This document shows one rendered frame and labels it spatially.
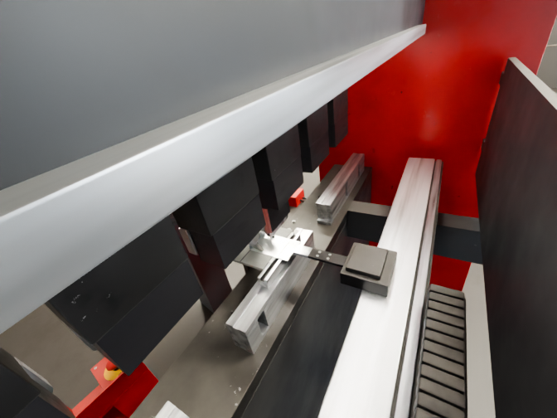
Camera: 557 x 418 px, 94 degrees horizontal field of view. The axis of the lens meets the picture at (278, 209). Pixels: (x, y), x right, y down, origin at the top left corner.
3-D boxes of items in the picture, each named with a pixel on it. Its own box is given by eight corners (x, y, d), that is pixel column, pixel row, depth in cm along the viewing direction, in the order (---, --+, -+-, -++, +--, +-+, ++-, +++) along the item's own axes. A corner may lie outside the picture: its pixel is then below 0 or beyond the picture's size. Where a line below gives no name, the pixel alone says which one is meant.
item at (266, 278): (293, 239, 83) (291, 231, 82) (301, 240, 82) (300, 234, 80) (259, 284, 70) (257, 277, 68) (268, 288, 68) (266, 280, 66)
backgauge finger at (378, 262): (305, 240, 80) (303, 227, 77) (396, 262, 67) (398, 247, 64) (287, 267, 71) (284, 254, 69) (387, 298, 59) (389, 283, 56)
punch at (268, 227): (285, 216, 75) (280, 188, 70) (291, 217, 74) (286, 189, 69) (267, 237, 68) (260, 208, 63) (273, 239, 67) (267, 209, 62)
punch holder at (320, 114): (306, 152, 89) (301, 102, 80) (330, 153, 85) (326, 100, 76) (286, 171, 79) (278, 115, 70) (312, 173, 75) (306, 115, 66)
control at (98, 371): (140, 359, 90) (114, 329, 81) (164, 387, 81) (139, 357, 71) (79, 416, 78) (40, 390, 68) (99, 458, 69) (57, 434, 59)
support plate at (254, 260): (230, 218, 96) (230, 216, 95) (293, 232, 83) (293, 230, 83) (196, 249, 84) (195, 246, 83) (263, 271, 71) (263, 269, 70)
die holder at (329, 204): (352, 169, 139) (352, 153, 134) (364, 170, 136) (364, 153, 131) (317, 222, 104) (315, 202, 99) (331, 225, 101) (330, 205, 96)
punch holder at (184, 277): (172, 277, 48) (131, 201, 39) (205, 291, 44) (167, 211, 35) (93, 352, 37) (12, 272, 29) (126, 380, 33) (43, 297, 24)
